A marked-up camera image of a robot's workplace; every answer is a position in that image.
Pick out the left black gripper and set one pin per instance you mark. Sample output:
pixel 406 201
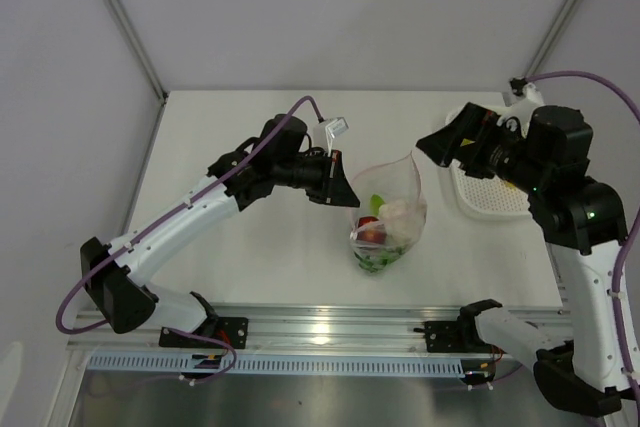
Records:
pixel 334 188

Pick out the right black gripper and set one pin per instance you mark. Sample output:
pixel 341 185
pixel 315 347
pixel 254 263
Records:
pixel 473 122

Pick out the red toy apple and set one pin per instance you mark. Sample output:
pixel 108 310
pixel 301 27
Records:
pixel 371 230

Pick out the clear pink-dotted zip bag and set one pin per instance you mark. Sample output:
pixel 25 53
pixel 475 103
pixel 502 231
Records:
pixel 399 179

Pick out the white toy cauliflower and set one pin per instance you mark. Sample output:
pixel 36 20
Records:
pixel 403 220

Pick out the green toy cabbage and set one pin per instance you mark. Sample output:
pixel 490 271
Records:
pixel 374 258

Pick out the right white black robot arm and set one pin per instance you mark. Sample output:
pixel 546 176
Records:
pixel 583 225

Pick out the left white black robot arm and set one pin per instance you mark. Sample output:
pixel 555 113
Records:
pixel 285 154

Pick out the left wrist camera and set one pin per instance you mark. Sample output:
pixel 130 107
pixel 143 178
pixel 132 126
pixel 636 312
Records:
pixel 326 132

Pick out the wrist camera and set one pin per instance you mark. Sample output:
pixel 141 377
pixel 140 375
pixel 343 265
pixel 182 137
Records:
pixel 326 132
pixel 517 116

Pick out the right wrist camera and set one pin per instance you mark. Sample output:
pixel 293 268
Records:
pixel 517 116

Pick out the aluminium mounting rail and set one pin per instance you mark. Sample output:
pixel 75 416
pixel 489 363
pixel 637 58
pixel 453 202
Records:
pixel 322 330

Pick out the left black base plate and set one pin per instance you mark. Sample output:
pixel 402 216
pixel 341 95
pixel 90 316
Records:
pixel 232 331

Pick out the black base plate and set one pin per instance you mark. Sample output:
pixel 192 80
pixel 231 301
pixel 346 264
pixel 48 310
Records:
pixel 232 331
pixel 444 337

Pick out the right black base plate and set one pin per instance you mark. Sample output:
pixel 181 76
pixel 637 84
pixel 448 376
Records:
pixel 444 337

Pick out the right aluminium frame post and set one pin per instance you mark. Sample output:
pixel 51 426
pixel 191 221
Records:
pixel 552 36

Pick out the aluminium frame post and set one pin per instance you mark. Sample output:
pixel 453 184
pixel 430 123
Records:
pixel 552 36
pixel 131 38

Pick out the white slotted cable duct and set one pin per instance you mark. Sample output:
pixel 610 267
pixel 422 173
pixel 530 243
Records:
pixel 419 367

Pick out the left aluminium frame post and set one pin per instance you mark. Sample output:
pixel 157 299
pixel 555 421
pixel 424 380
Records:
pixel 131 38

